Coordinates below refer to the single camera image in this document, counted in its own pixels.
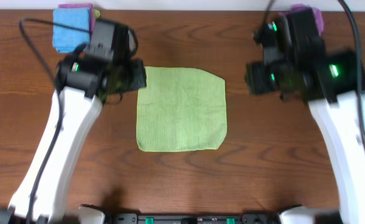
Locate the green microfiber cloth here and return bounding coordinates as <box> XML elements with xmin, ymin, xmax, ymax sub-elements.
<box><xmin>136</xmin><ymin>67</ymin><xmax>228</xmax><ymax>152</ymax></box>

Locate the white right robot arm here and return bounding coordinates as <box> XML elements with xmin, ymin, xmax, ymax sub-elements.
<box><xmin>245</xmin><ymin>50</ymin><xmax>365</xmax><ymax>223</ymax></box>

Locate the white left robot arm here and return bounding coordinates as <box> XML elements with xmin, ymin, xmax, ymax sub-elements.
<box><xmin>0</xmin><ymin>54</ymin><xmax>146</xmax><ymax>223</ymax></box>

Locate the folded pink cloth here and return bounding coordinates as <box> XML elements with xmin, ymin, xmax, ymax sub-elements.
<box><xmin>58</xmin><ymin>3</ymin><xmax>95</xmax><ymax>32</ymax></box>

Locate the folded light green cloth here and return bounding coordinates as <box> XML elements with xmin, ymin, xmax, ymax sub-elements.
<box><xmin>93</xmin><ymin>9</ymin><xmax>101</xmax><ymax>19</ymax></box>

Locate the folded blue cloth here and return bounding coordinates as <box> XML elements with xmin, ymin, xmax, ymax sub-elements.
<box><xmin>53</xmin><ymin>8</ymin><xmax>90</xmax><ymax>53</ymax></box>

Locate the crumpled purple cloth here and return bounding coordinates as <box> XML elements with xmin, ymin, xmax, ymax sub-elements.
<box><xmin>278</xmin><ymin>4</ymin><xmax>324</xmax><ymax>35</ymax></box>

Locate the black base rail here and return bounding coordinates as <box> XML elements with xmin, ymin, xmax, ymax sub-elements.
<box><xmin>77</xmin><ymin>205</ymin><xmax>282</xmax><ymax>224</ymax></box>

